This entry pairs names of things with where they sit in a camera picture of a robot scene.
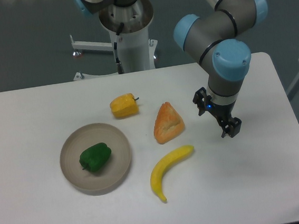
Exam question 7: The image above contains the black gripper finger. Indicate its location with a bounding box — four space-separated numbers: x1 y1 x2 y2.
192 87 210 116
218 116 242 138

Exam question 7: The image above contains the orange triangular bread piece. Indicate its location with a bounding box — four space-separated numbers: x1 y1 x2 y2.
153 102 185 144

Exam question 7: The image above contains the yellow banana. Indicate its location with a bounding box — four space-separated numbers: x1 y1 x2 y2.
150 145 195 203

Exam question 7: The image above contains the black cable on pedestal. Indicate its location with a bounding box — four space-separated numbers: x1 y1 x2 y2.
111 22 129 74

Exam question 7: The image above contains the yellow bell pepper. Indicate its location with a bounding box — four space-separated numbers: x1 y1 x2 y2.
110 93 139 119

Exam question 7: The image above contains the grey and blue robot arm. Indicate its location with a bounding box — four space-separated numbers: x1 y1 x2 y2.
75 0 268 137

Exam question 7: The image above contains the green bell pepper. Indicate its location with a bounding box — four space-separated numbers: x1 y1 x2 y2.
79 142 112 172

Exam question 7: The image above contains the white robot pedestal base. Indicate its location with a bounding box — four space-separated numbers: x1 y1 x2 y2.
70 0 158 74

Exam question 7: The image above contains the beige round plate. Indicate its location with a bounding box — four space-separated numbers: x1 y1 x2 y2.
60 123 132 196

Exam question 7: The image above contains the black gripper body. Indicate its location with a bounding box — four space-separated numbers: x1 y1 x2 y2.
205 96 236 123

